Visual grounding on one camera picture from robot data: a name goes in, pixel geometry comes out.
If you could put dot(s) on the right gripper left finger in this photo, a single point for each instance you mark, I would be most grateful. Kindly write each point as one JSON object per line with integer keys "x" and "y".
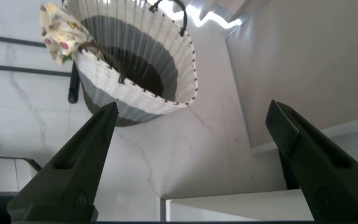
{"x": 64, "y": 174}

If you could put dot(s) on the white laundry basket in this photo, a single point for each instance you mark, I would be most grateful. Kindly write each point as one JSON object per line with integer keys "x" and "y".
{"x": 110, "y": 81}

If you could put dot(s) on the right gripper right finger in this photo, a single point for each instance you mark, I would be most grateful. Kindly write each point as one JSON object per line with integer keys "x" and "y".
{"x": 331, "y": 174}

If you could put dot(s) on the cream printed garment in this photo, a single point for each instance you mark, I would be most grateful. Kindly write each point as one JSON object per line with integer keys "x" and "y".
{"x": 61, "y": 31}

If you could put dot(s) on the black clothes rack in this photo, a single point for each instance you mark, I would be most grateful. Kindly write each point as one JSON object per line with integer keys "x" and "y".
{"x": 73, "y": 87}

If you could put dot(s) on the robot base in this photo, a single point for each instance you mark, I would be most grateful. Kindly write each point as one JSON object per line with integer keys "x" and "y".
{"x": 228, "y": 207}

